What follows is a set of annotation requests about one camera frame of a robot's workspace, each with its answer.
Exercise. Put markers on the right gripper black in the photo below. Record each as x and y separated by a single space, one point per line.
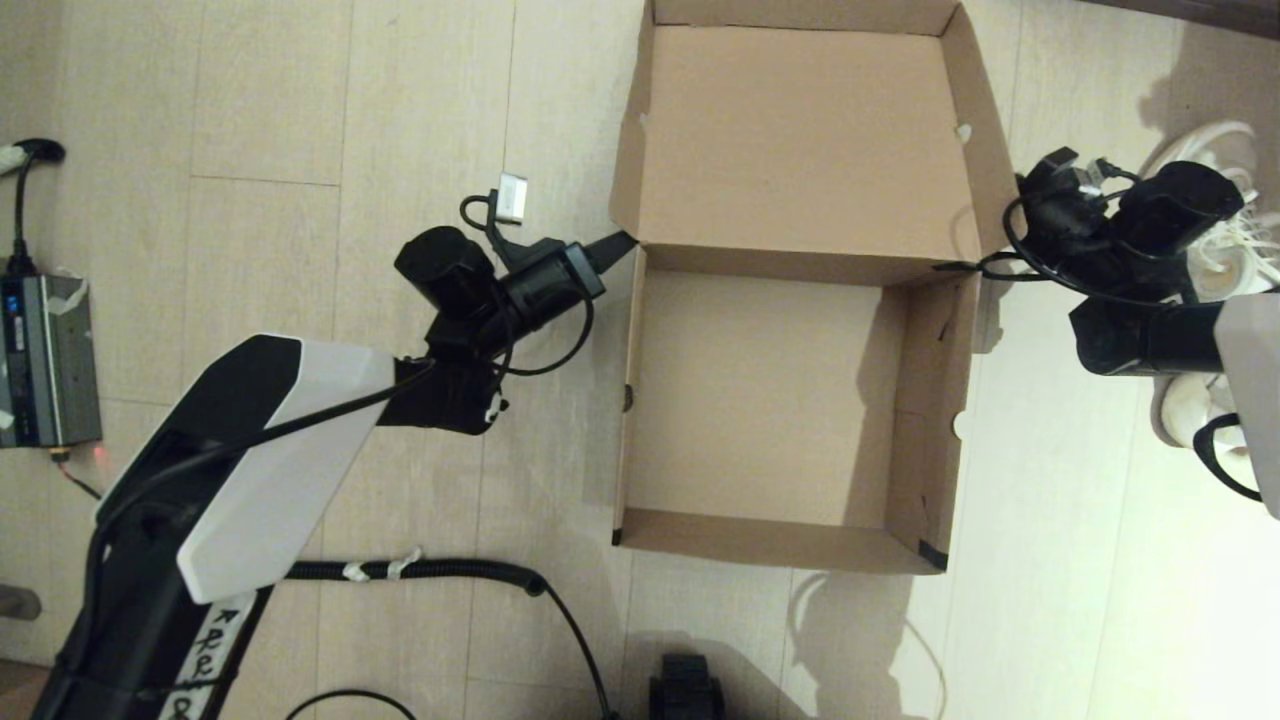
1065 225

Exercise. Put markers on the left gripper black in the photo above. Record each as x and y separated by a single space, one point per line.
545 285

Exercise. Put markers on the brown cardboard shoe box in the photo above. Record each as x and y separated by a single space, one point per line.
760 400

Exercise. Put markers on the white mesh sneaker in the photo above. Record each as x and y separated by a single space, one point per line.
1185 405

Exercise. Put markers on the white sneaker yellow insole logo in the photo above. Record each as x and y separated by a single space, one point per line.
1235 255

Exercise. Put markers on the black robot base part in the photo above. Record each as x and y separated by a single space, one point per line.
685 690

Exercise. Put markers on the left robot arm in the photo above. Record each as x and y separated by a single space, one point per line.
270 460

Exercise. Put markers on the grey power adapter box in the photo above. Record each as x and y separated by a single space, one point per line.
50 360

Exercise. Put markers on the white socket plug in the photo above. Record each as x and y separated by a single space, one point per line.
10 158

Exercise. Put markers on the small grey floor object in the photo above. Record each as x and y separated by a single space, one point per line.
18 602

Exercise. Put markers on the small brown cardboard carton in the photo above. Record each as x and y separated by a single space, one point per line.
20 690

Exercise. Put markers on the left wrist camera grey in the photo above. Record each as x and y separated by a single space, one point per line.
512 198

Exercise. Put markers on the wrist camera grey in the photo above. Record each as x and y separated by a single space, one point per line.
512 198
1075 170

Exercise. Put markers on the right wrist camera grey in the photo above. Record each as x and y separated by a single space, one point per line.
1075 170

